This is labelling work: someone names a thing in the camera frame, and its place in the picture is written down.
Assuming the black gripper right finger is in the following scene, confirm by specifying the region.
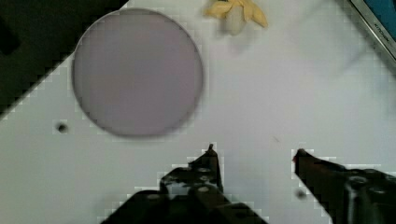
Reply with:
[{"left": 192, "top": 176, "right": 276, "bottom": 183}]
[{"left": 293, "top": 148, "right": 396, "bottom": 224}]

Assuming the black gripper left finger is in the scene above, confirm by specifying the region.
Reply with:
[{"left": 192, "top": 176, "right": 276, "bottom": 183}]
[{"left": 101, "top": 147, "right": 267, "bottom": 224}]

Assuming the round grey plate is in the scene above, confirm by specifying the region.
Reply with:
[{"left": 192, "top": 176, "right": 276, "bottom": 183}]
[{"left": 72, "top": 8, "right": 205, "bottom": 136}]

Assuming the silver toaster oven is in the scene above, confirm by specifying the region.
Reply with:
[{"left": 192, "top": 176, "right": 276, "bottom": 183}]
[{"left": 348, "top": 0, "right": 396, "bottom": 67}]

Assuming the peeled toy banana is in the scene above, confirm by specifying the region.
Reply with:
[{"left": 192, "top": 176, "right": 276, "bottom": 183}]
[{"left": 204, "top": 0, "right": 268, "bottom": 35}]

